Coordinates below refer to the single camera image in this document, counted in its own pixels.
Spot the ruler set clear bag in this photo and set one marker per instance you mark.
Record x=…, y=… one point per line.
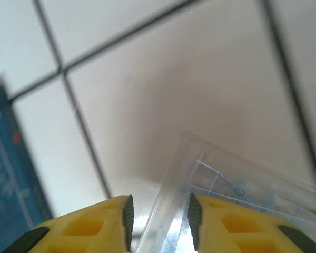
x=213, y=179

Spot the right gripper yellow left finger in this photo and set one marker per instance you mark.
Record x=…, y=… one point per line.
x=81, y=229

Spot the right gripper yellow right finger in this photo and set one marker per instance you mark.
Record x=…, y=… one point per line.
x=239, y=232

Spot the thin navy notebook yellow label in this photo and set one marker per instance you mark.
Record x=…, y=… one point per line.
x=8, y=158

